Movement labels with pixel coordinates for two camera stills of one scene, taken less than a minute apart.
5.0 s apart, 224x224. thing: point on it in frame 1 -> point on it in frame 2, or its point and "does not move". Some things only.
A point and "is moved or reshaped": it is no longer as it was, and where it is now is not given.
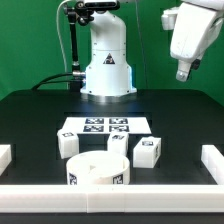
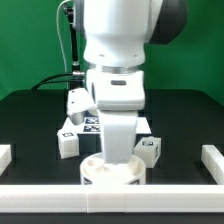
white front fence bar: (102, 198) does not move
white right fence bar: (213, 162) does not move
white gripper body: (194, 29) -> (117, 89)
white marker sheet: (107, 125) does not move
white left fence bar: (5, 157) does not move
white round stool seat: (98, 167) is moved or reshaped
